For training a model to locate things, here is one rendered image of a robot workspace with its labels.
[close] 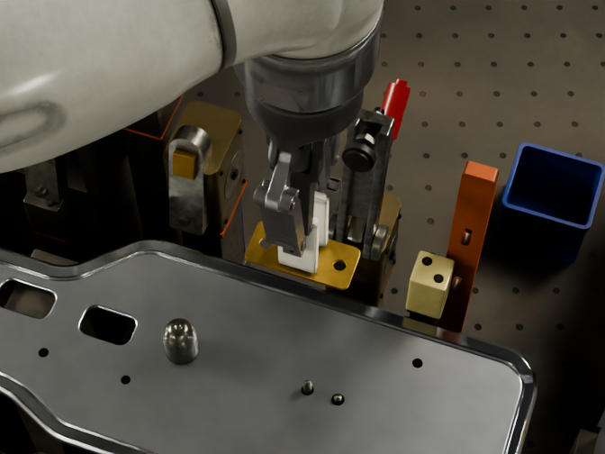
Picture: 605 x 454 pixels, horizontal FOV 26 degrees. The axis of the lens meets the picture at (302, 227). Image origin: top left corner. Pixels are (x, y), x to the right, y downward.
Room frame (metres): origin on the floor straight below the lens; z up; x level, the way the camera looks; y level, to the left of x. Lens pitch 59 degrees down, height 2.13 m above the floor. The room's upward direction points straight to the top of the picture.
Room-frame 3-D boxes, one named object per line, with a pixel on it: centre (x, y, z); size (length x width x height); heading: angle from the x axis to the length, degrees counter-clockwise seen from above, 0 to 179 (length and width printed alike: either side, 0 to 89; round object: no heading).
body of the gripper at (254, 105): (0.50, 0.00, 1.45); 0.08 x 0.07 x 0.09; 161
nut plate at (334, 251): (0.50, 0.00, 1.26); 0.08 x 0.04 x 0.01; 71
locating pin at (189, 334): (0.54, 0.11, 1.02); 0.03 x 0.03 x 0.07
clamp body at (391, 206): (0.66, -0.06, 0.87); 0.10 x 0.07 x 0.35; 161
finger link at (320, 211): (0.51, 0.00, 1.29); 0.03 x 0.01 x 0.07; 71
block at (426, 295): (0.59, -0.12, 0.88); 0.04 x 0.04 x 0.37; 71
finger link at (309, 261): (0.49, 0.00, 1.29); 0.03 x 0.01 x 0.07; 71
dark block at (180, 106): (0.78, 0.15, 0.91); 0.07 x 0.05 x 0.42; 161
